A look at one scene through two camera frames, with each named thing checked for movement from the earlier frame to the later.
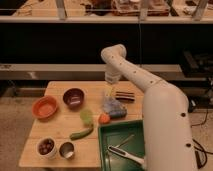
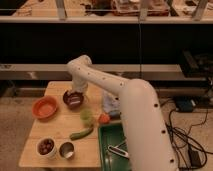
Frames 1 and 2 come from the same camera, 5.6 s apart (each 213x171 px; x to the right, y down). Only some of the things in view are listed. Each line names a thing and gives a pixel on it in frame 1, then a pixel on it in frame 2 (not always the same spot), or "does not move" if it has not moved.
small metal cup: (67, 150) does not move
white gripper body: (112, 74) to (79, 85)
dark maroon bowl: (74, 98) does not move
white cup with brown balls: (46, 147) does not move
